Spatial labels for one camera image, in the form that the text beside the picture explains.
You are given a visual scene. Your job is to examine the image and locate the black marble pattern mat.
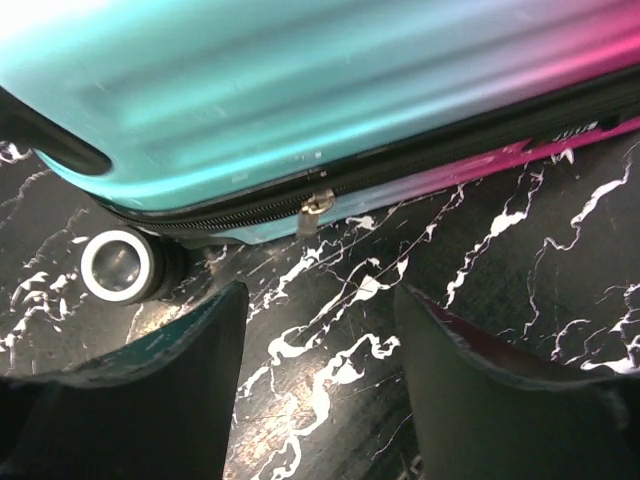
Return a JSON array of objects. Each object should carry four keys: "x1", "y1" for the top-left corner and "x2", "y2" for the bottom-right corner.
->
[{"x1": 1, "y1": 134, "x2": 639, "y2": 479}]

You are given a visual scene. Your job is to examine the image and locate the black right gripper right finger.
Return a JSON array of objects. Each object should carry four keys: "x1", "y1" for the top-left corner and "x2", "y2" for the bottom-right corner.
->
[{"x1": 394, "y1": 286, "x2": 639, "y2": 479}]

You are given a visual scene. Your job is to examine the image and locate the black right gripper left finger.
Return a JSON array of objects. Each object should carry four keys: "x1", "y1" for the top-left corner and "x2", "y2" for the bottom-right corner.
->
[{"x1": 1, "y1": 282, "x2": 249, "y2": 479}]

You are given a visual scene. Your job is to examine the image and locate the teal and pink kids suitcase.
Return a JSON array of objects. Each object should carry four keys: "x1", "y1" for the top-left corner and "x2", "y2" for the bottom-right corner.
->
[{"x1": 1, "y1": 1, "x2": 639, "y2": 304}]

